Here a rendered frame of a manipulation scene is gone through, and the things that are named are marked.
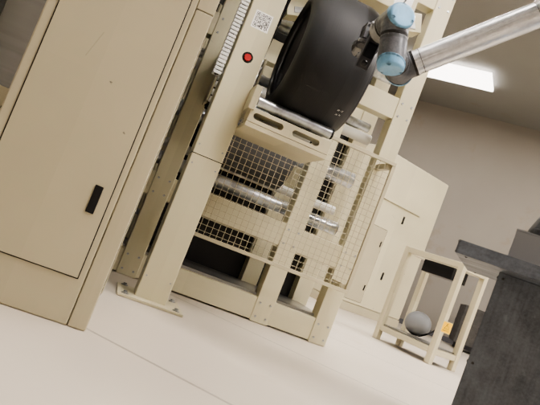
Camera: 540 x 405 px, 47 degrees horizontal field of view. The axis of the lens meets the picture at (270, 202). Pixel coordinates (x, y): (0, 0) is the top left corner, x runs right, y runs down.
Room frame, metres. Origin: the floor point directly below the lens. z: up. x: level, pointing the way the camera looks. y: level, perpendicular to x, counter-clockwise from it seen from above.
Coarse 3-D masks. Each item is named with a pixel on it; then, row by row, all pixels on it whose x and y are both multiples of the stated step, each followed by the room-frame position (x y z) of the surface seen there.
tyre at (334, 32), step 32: (320, 0) 2.43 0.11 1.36; (352, 0) 2.47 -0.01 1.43; (320, 32) 2.35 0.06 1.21; (352, 32) 2.37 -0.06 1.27; (288, 64) 2.90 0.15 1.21; (320, 64) 2.36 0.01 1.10; (352, 64) 2.37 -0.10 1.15; (288, 96) 2.46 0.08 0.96; (320, 96) 2.42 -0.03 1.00; (352, 96) 2.42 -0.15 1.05
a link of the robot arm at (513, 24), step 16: (512, 16) 1.96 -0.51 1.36; (528, 16) 1.94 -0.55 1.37; (464, 32) 2.01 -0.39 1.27; (480, 32) 1.99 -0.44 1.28; (496, 32) 1.98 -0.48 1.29; (512, 32) 1.97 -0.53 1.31; (528, 32) 1.99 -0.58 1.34; (432, 48) 2.04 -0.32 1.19; (448, 48) 2.02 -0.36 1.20; (464, 48) 2.01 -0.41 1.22; (480, 48) 2.02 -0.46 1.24; (416, 64) 2.06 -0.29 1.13; (432, 64) 2.05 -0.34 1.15; (400, 80) 2.10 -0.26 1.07
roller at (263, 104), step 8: (256, 104) 2.46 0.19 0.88; (264, 104) 2.45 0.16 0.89; (272, 104) 2.46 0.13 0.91; (272, 112) 2.47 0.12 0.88; (280, 112) 2.47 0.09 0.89; (288, 112) 2.47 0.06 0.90; (296, 112) 2.49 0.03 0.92; (288, 120) 2.49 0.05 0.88; (296, 120) 2.48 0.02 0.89; (304, 120) 2.49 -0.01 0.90; (312, 120) 2.51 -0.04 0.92; (304, 128) 2.51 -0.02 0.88; (312, 128) 2.50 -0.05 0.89; (320, 128) 2.51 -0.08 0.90; (328, 128) 2.52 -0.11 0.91; (328, 136) 2.52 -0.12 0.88
